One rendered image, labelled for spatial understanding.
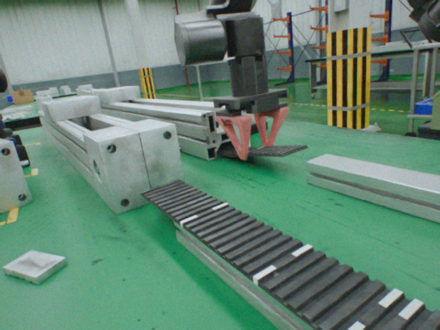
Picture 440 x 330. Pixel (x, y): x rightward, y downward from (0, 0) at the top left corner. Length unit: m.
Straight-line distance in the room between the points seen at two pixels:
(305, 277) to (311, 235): 0.11
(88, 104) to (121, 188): 0.42
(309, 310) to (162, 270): 0.14
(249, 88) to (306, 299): 0.33
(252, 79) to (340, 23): 3.45
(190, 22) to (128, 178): 0.22
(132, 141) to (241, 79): 0.18
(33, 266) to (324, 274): 0.25
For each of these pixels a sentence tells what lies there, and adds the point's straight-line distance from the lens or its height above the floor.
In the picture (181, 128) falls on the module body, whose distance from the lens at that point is 0.61.
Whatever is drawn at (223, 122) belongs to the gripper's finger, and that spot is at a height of 0.85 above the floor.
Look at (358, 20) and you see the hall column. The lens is 3.72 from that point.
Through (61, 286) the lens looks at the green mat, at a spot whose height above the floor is 0.78.
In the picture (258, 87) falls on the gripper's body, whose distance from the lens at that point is 0.47.
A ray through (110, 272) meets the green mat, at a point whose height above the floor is 0.78.
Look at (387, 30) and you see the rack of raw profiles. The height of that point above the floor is 1.17.
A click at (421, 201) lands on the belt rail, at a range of 0.35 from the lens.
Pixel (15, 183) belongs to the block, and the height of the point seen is 0.82.
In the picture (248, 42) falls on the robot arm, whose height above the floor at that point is 0.96.
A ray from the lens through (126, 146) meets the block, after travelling 0.39.
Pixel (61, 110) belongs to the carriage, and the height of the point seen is 0.89.
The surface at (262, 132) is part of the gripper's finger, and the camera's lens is 0.53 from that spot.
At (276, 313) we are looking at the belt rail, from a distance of 0.21.
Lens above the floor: 0.94
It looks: 18 degrees down
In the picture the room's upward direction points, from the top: 8 degrees counter-clockwise
